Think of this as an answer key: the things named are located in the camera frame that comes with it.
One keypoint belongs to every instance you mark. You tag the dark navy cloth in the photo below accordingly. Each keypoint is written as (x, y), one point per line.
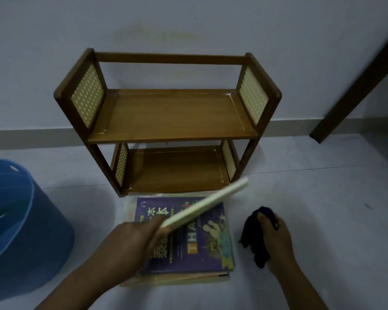
(255, 238)

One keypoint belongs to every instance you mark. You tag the person's left forearm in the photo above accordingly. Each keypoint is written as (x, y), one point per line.
(80, 282)

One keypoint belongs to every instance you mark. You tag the cream thin book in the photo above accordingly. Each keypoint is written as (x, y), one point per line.
(210, 201)

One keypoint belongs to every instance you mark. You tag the person's right thumb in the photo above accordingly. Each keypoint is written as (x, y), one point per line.
(264, 220)

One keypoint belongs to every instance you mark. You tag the person's left thumb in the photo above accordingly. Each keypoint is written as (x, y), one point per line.
(153, 226)

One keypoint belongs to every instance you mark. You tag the person's left hand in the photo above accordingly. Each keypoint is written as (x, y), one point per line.
(129, 245)

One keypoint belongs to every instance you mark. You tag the brown wooden two-tier shelf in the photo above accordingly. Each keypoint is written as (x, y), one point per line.
(174, 112)

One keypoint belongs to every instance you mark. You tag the person's right hand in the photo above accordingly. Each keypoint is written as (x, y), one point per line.
(278, 245)

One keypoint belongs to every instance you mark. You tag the purple cover book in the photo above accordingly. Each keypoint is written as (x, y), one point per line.
(194, 251)

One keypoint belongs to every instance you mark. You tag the person's right forearm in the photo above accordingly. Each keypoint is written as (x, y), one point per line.
(302, 292)

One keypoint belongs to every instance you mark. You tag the blue plastic tub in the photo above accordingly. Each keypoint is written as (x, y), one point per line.
(16, 222)

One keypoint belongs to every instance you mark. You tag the dark wooden furniture leg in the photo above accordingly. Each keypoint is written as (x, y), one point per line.
(359, 90)

